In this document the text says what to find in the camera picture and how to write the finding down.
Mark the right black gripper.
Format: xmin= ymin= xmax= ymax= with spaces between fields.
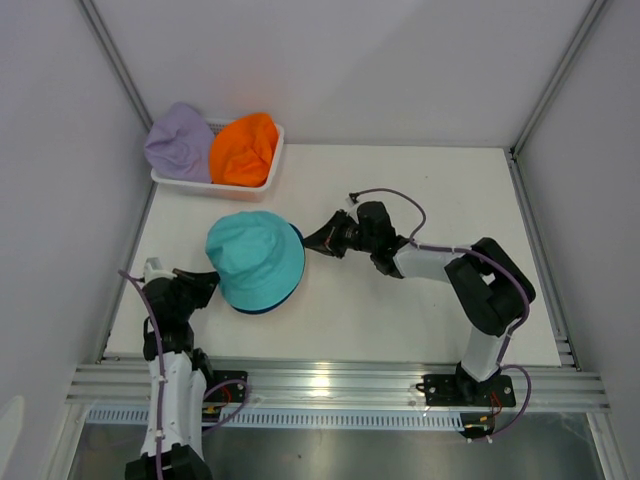
xmin=301 ymin=209 xmax=376 ymax=259

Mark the teal bucket hat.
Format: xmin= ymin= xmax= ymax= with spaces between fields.
xmin=205 ymin=211 xmax=305 ymax=310

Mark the dark blue bucket hat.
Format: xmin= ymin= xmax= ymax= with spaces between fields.
xmin=232 ymin=223 xmax=306 ymax=316

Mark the orange bucket hat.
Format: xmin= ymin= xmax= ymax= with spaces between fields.
xmin=209 ymin=112 xmax=279 ymax=188

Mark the lavender bucket hat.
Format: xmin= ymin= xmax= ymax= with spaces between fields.
xmin=144 ymin=102 xmax=215 ymax=183

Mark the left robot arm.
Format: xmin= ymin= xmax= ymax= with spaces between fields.
xmin=122 ymin=258 xmax=219 ymax=479

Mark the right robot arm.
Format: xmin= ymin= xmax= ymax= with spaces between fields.
xmin=303 ymin=201 xmax=536 ymax=407

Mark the white plastic bin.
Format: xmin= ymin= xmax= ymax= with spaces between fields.
xmin=150 ymin=123 xmax=285 ymax=203

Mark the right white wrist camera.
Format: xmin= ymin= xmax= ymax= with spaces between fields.
xmin=346 ymin=192 xmax=360 ymax=219

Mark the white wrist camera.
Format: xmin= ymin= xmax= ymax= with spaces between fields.
xmin=143 ymin=257 xmax=175 ymax=283
xmin=346 ymin=192 xmax=360 ymax=219

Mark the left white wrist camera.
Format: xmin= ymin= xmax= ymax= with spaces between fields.
xmin=143 ymin=257 xmax=175 ymax=283

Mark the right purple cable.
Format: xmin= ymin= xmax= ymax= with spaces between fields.
xmin=349 ymin=187 xmax=531 ymax=351

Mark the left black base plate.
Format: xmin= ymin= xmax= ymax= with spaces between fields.
xmin=205 ymin=370 xmax=248 ymax=403

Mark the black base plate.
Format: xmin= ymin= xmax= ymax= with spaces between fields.
xmin=415 ymin=374 xmax=516 ymax=408
xmin=205 ymin=370 xmax=248 ymax=403

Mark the aluminium mounting rail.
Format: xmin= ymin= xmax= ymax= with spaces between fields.
xmin=66 ymin=356 xmax=611 ymax=413

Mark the white slotted cable duct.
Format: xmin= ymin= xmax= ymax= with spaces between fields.
xmin=86 ymin=406 xmax=464 ymax=432

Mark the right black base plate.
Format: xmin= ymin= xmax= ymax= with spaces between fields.
xmin=415 ymin=374 xmax=516 ymax=408

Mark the right aluminium table rail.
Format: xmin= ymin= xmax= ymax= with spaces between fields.
xmin=505 ymin=148 xmax=582 ymax=372

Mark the left aluminium frame post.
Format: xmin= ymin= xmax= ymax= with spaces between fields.
xmin=75 ymin=0 xmax=153 ymax=131

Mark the aluminium frame post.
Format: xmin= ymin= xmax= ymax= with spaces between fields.
xmin=75 ymin=0 xmax=153 ymax=131
xmin=509 ymin=0 xmax=612 ymax=162

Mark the right aluminium frame post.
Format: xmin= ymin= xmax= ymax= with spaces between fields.
xmin=509 ymin=0 xmax=612 ymax=162

